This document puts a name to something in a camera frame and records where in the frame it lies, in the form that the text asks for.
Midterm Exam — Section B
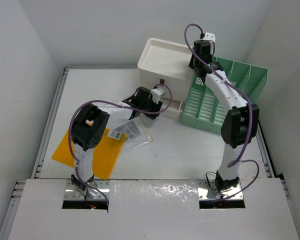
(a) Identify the white foam front panel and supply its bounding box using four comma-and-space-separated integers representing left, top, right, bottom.
9, 178, 299, 240

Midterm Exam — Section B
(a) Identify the white three-drawer storage box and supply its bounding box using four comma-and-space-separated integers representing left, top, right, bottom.
137, 38, 194, 120

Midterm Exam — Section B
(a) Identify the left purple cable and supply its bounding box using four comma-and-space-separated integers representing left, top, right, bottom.
67, 83, 173, 208

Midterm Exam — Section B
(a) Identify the green plastic file organizer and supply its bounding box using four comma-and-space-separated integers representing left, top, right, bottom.
180, 56, 268, 135

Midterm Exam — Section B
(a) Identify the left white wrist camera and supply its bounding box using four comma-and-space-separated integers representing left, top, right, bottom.
150, 87, 166, 104

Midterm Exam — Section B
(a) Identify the metal base plate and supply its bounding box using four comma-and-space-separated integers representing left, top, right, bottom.
63, 179, 110, 201
197, 180, 244, 201

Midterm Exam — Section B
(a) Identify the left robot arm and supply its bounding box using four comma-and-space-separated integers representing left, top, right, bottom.
68, 84, 166, 194

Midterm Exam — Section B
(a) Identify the orange plastic folder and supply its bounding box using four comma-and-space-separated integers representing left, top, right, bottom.
51, 128, 126, 180

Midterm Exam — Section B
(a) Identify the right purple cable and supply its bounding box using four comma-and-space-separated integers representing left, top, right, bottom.
184, 23, 261, 202

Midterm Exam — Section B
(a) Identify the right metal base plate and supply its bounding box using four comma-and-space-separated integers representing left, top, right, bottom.
197, 180, 244, 201

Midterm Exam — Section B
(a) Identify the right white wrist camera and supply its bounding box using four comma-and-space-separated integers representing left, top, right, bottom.
200, 32, 216, 43

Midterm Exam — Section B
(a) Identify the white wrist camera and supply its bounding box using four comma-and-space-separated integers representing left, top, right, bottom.
150, 87, 166, 104
200, 32, 216, 43

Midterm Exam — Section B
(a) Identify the clear sleeve with documents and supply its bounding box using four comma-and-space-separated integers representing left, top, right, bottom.
107, 96, 153, 157

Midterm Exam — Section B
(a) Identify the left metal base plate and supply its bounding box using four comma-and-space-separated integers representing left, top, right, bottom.
63, 179, 110, 201

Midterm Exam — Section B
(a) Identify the purple cable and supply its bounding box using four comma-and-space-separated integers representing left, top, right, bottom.
184, 23, 261, 202
67, 83, 173, 208

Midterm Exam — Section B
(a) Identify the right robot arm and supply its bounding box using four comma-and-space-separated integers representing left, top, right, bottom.
189, 39, 260, 192

